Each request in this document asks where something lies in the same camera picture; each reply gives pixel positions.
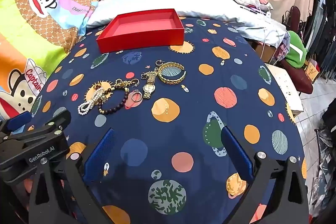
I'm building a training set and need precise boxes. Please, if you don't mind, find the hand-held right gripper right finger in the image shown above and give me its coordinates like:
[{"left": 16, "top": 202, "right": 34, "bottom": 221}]
[{"left": 221, "top": 126, "right": 309, "bottom": 224}]

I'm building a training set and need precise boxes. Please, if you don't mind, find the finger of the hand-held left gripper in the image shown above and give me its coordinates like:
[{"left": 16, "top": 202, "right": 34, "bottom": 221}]
[
  {"left": 0, "top": 111, "right": 32, "bottom": 135},
  {"left": 0, "top": 110, "right": 72, "bottom": 151}
]

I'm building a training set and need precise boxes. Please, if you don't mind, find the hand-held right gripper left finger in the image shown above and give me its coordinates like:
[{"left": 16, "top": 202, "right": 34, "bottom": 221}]
[{"left": 28, "top": 127, "right": 116, "bottom": 224}]

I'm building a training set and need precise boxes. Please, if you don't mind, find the white pearl bracelet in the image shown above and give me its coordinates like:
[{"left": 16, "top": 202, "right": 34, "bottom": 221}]
[{"left": 77, "top": 86, "right": 105, "bottom": 116}]

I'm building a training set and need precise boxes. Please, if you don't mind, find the dark bead bracelet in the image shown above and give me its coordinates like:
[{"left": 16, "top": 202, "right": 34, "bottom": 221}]
[{"left": 98, "top": 88, "right": 130, "bottom": 115}]

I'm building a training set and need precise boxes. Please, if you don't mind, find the gold clover necklace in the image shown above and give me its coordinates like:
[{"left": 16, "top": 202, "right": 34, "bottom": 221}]
[{"left": 113, "top": 70, "right": 159, "bottom": 90}]

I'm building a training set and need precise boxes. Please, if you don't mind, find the gold wrist watch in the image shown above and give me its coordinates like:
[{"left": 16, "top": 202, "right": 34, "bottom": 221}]
[{"left": 142, "top": 74, "right": 158, "bottom": 100}]

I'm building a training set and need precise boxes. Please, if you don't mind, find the wide gold chain bracelet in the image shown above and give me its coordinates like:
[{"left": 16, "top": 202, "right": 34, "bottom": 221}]
[{"left": 157, "top": 62, "right": 186, "bottom": 85}]

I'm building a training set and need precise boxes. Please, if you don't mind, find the red cardboard box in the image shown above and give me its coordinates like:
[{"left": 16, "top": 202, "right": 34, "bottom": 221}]
[{"left": 96, "top": 8, "right": 185, "bottom": 53}]

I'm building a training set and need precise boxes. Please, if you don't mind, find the navy planet print blanket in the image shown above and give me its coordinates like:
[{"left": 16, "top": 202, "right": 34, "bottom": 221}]
[{"left": 25, "top": 15, "right": 307, "bottom": 224}]

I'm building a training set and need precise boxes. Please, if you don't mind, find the white stool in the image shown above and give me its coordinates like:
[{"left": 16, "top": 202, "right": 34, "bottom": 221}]
[{"left": 265, "top": 64, "right": 302, "bottom": 117}]

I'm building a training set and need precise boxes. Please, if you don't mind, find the pile of plastic bags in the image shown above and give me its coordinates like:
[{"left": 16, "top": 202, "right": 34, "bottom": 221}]
[{"left": 307, "top": 103, "right": 336, "bottom": 216}]

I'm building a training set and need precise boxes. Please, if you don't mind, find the cartoon monkey blanket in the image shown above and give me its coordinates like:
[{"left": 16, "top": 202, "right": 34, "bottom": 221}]
[{"left": 0, "top": 0, "right": 99, "bottom": 122}]

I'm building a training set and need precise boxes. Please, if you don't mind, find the dark red chair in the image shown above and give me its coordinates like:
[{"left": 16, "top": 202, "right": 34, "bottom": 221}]
[{"left": 278, "top": 6, "right": 314, "bottom": 94}]

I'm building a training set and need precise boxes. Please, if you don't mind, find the brown cardboard box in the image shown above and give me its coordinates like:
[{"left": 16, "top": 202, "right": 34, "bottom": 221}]
[{"left": 253, "top": 42, "right": 279, "bottom": 63}]

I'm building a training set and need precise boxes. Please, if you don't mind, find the green cloth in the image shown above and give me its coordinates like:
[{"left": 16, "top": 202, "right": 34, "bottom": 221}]
[{"left": 285, "top": 30, "right": 307, "bottom": 68}]

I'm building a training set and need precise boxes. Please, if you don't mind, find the rack of hanging clothes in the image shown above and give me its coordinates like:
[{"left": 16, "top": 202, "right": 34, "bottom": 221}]
[{"left": 307, "top": 0, "right": 336, "bottom": 77}]

